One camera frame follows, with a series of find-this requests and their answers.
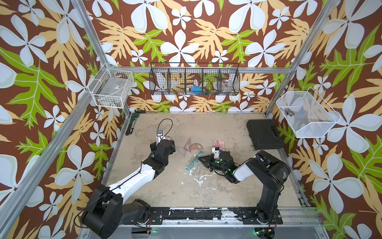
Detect blue object in basket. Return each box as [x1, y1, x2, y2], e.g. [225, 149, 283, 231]
[191, 86, 203, 96]

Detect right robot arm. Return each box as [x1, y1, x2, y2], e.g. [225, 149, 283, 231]
[198, 150, 290, 224]

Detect white wire basket left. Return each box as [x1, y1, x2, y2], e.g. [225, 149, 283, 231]
[89, 66, 134, 109]

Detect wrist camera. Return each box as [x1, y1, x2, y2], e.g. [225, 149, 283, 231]
[212, 147, 220, 159]
[156, 130, 164, 144]

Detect small dark object in basket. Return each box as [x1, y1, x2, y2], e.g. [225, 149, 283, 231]
[284, 109, 295, 117]

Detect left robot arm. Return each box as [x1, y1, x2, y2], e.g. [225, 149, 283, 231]
[80, 139, 176, 239]

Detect black plastic tool case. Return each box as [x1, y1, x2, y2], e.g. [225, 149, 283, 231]
[246, 119, 285, 150]

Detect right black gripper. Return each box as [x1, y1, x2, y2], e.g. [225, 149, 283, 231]
[197, 154, 228, 174]

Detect green black pipe wrench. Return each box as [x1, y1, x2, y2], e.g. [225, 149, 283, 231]
[125, 113, 140, 135]

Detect green transparent straight ruler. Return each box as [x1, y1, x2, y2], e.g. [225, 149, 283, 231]
[186, 151, 204, 171]

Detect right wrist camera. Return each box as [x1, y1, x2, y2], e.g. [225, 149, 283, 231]
[212, 147, 220, 159]

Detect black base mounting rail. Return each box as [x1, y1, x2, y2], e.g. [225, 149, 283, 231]
[123, 207, 284, 225]

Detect pink transparent triangle ruler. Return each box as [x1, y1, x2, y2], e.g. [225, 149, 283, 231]
[176, 138, 192, 156]

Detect black wire basket rear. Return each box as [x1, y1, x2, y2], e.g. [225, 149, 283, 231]
[149, 62, 241, 96]

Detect white mesh basket right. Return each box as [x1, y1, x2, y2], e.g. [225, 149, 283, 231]
[276, 87, 341, 138]

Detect pink transparent protractor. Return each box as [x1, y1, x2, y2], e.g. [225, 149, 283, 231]
[190, 143, 204, 151]

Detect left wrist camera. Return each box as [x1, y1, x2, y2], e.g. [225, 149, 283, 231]
[156, 130, 164, 144]

